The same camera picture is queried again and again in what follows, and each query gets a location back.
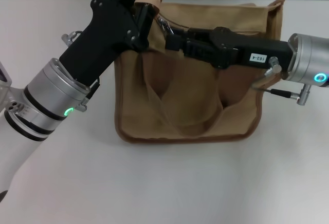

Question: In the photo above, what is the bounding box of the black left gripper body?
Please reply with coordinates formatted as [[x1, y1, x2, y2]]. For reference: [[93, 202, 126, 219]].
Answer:
[[59, 0, 148, 87]]

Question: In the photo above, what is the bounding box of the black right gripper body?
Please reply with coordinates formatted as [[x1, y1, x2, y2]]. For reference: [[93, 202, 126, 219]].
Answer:
[[209, 26, 294, 72]]

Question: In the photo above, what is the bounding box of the silver metal zipper pull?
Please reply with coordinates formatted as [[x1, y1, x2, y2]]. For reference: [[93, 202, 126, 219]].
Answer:
[[157, 16, 176, 36]]

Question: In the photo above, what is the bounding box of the khaki canvas food bag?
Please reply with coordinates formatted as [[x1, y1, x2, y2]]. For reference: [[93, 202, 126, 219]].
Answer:
[[114, 0, 286, 145]]

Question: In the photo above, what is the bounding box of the left arm grey connector cable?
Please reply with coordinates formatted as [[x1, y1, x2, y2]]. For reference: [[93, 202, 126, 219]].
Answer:
[[61, 30, 101, 112]]

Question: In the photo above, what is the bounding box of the arm grey connector cable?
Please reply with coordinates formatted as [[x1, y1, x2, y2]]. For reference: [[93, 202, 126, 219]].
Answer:
[[61, 30, 101, 112], [250, 56, 313, 105]]

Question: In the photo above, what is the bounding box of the right arm grey connector cable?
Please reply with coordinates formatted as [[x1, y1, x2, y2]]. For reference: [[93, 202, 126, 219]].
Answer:
[[250, 56, 313, 105]]

